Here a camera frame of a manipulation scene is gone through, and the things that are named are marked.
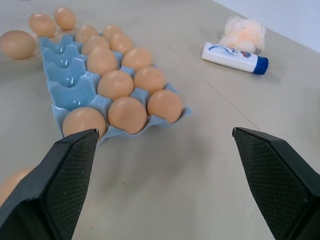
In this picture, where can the peach mesh bath sponge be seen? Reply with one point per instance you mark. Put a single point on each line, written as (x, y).
(241, 33)

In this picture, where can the blue egg tray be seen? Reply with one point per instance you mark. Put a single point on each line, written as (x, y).
(72, 82)

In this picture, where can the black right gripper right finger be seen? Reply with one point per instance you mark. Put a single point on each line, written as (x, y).
(277, 180)

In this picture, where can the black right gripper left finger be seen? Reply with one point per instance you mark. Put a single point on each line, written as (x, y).
(50, 185)

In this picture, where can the brown egg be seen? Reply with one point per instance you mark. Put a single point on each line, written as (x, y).
(12, 183)
(95, 44)
(86, 33)
(82, 122)
(42, 25)
(115, 83)
(165, 105)
(65, 18)
(102, 61)
(127, 114)
(17, 44)
(122, 43)
(149, 79)
(137, 59)
(113, 31)

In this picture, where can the white bottle with blue cap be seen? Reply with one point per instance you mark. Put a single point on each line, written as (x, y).
(232, 57)

